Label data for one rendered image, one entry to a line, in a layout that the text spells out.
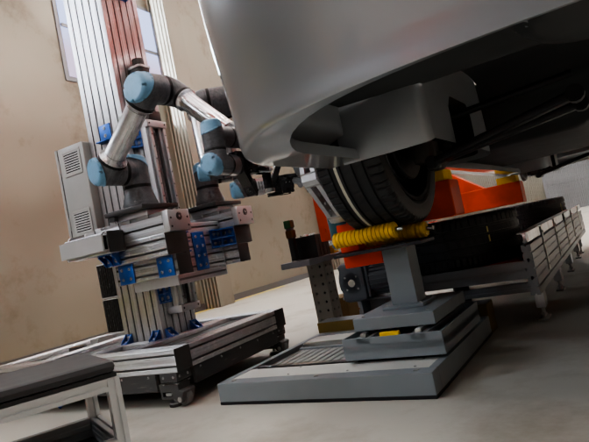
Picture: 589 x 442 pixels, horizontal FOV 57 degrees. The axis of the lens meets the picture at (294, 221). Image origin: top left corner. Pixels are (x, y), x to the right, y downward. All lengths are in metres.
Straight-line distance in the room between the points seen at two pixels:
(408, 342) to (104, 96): 1.82
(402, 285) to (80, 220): 1.61
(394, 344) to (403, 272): 0.29
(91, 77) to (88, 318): 3.21
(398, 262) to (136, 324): 1.32
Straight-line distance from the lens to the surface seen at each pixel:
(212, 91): 2.58
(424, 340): 1.85
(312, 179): 1.92
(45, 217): 5.55
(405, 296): 2.06
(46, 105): 5.93
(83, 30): 3.00
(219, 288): 6.77
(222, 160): 1.86
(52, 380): 1.40
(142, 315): 2.70
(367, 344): 1.93
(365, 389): 1.81
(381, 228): 1.95
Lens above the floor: 0.51
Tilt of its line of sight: 3 degrees up
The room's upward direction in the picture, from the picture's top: 11 degrees counter-clockwise
